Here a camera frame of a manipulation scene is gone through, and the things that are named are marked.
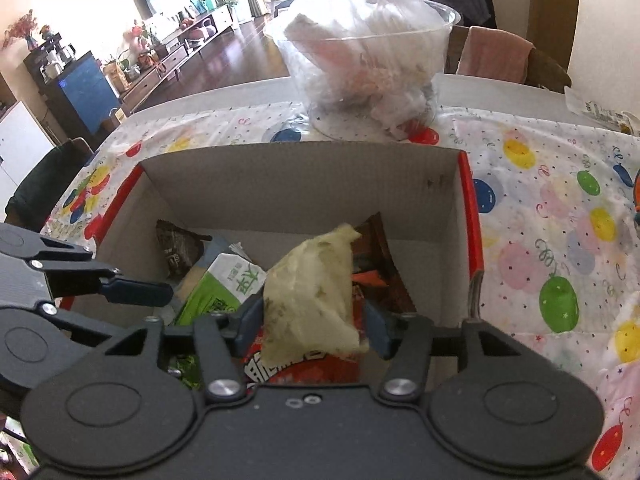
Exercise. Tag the brown wooden door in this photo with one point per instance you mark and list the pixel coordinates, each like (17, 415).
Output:
(552, 10)

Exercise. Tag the red cardboard box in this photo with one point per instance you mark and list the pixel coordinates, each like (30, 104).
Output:
(310, 190)

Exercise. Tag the brown cardboard carton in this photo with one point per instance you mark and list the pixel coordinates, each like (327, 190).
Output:
(114, 120)

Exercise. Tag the balloon printed tablecloth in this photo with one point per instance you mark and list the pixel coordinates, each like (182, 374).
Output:
(550, 185)

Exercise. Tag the clear plastic bowl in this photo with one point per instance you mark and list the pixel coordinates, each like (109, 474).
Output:
(435, 42)

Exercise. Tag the wooden television cabinet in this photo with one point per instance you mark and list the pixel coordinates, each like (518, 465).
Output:
(170, 65)

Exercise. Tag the pink cloth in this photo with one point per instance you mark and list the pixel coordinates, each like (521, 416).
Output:
(495, 55)

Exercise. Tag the red chip packet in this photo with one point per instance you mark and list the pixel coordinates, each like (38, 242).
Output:
(300, 371)

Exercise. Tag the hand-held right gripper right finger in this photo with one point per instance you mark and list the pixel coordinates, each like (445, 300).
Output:
(376, 332)

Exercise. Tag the black jacket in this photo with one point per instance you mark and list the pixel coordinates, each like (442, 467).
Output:
(35, 185)

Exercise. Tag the coffee machine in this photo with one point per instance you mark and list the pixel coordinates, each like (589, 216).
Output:
(50, 57)

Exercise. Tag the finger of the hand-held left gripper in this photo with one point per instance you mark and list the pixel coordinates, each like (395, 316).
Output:
(135, 293)
(85, 325)

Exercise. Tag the clear plastic bag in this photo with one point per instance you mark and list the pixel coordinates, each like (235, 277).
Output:
(380, 5)

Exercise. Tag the green snack packet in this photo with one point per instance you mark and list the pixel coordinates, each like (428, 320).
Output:
(225, 285)

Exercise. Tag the blue front cabinet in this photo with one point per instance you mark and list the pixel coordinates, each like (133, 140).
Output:
(85, 90)

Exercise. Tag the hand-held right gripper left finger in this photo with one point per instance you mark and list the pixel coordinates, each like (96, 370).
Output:
(250, 321)

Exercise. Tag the white cabinet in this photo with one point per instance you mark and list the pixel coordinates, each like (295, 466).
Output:
(22, 145)

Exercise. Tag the white wrapper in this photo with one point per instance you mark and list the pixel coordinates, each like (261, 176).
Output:
(595, 107)

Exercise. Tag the cream snack packet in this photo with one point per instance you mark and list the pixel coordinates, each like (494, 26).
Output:
(310, 300)

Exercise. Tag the dark red-brown snack packet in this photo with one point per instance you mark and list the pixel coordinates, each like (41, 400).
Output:
(380, 265)

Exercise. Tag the pink flower vase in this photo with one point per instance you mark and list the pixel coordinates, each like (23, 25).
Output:
(20, 30)

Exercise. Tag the yellow bag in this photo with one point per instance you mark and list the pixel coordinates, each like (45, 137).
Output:
(116, 76)

